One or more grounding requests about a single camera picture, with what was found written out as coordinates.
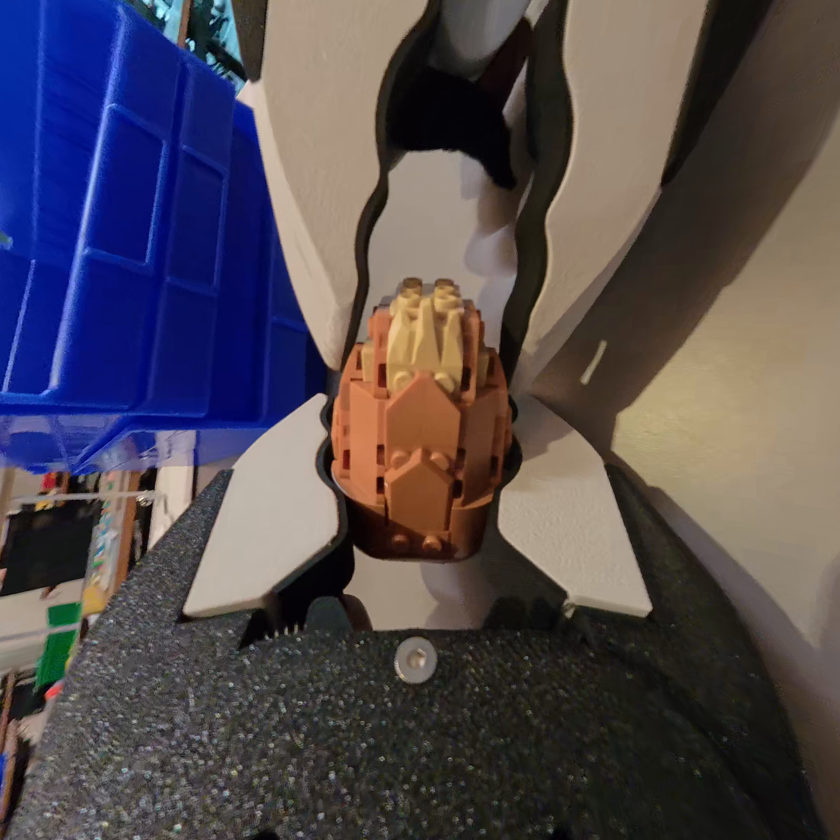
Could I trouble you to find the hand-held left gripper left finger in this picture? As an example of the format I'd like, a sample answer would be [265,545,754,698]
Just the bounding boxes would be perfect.
[182,394,355,621]

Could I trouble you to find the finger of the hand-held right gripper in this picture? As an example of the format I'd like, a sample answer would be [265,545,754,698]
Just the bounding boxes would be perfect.
[252,0,434,368]
[505,0,710,385]

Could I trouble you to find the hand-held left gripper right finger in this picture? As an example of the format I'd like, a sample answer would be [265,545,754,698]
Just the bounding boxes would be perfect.
[489,394,654,619]

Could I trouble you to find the orange and tan toy segment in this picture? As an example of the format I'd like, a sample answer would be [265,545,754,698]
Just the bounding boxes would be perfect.
[330,277,514,564]

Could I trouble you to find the white base board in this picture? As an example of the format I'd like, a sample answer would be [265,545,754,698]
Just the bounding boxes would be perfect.
[154,466,198,546]

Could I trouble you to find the blue plastic bin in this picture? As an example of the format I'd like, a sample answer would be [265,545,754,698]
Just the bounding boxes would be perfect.
[0,0,309,476]

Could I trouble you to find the black monitor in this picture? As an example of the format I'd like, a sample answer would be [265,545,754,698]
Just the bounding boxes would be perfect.
[0,502,102,598]

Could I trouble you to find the green storage bin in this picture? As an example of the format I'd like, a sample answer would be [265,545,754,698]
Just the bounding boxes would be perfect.
[36,602,83,686]

